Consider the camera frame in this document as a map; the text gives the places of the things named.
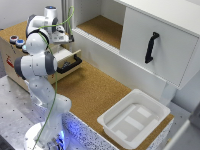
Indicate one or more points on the white cabinet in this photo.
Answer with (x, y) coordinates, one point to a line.
(100, 53)

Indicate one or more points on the blue button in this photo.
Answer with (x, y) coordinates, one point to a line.
(20, 42)

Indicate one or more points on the wooden drawer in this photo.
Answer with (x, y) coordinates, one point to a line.
(74, 56)

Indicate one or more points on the green button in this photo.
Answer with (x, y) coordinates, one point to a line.
(24, 48)

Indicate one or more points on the red button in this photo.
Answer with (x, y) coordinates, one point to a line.
(13, 39)

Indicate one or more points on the white sliding door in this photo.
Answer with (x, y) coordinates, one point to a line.
(173, 50)

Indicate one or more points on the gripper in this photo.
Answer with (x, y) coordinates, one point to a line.
(62, 38)

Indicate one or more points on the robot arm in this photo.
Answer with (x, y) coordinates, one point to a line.
(38, 71)

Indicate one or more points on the wooden drawer box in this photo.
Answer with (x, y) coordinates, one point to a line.
(10, 55)

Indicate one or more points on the white plastic box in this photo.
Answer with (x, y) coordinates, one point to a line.
(133, 120)

